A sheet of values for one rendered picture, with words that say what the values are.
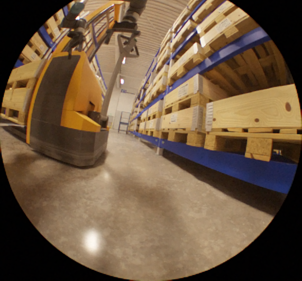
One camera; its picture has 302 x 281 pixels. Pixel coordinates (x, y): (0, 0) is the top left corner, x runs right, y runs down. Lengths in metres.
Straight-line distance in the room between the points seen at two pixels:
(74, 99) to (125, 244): 0.76
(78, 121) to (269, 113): 1.03
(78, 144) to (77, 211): 0.41
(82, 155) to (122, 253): 0.58
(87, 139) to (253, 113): 0.96
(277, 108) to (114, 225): 0.79
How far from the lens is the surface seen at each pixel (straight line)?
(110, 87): 0.96
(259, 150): 0.55
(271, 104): 0.59
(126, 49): 1.24
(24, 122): 1.19
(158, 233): 0.39
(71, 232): 0.38
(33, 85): 1.21
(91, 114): 0.97
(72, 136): 0.69
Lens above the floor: 0.32
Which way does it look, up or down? 2 degrees up
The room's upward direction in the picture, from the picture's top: 10 degrees clockwise
